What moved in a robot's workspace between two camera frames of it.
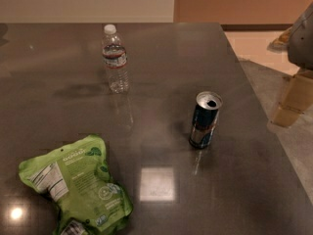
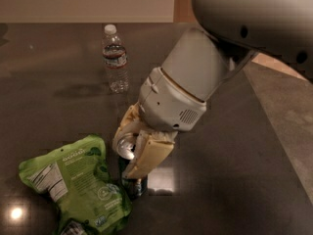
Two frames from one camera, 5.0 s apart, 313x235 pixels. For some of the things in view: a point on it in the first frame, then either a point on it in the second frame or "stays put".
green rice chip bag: x=76 y=182 stays put
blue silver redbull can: x=204 y=118 → x=125 y=147
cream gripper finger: x=295 y=99 → x=151 y=151
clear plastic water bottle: x=115 y=60 stays put
